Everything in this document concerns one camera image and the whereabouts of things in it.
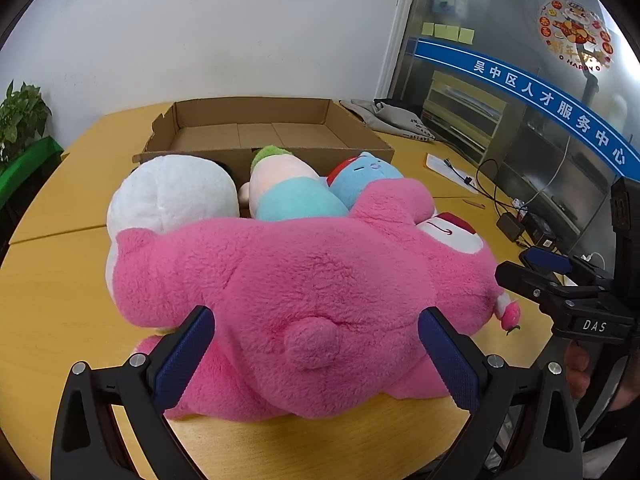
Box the blue plush cat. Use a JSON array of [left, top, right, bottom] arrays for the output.
[[326, 151, 405, 211]]

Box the white cable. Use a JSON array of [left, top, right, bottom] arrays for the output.
[[524, 135, 574, 211]]

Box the grey cloth bag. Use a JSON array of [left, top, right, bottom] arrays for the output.
[[340, 97, 437, 144]]

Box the black cable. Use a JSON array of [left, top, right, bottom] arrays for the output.
[[442, 158, 532, 217]]

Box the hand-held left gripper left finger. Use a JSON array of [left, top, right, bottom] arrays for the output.
[[50, 305, 216, 480]]

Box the blue window banner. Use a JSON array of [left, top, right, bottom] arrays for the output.
[[414, 36, 640, 181]]

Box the green-haired plush doll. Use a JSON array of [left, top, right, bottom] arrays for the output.
[[239, 145, 353, 221]]

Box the green planter box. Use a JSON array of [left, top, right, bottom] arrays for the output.
[[0, 137, 65, 211]]

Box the person's right hand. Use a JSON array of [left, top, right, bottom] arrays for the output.
[[564, 342, 597, 401]]

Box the white panda plush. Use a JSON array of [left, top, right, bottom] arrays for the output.
[[106, 154, 241, 293]]

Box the festive round window decal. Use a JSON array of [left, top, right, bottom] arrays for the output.
[[539, 0, 615, 72]]

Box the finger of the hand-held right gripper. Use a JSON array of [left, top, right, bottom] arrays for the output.
[[519, 247, 608, 287], [495, 260, 566, 311]]

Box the white paper sheet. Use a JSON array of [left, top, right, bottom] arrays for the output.
[[424, 152, 489, 199]]

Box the black power adapter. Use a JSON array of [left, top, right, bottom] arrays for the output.
[[496, 212, 526, 241]]

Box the green potted plant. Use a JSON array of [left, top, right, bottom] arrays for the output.
[[0, 80, 53, 147]]

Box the cardboard box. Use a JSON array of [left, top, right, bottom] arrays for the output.
[[132, 99, 396, 181]]

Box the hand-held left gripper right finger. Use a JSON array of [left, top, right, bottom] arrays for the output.
[[417, 306, 586, 480]]

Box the small black device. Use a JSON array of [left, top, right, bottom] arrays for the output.
[[522, 212, 559, 251]]

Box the metal shelf rack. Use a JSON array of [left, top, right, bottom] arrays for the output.
[[421, 70, 512, 162]]

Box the pink plush bear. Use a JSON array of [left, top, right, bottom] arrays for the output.
[[107, 177, 522, 421]]

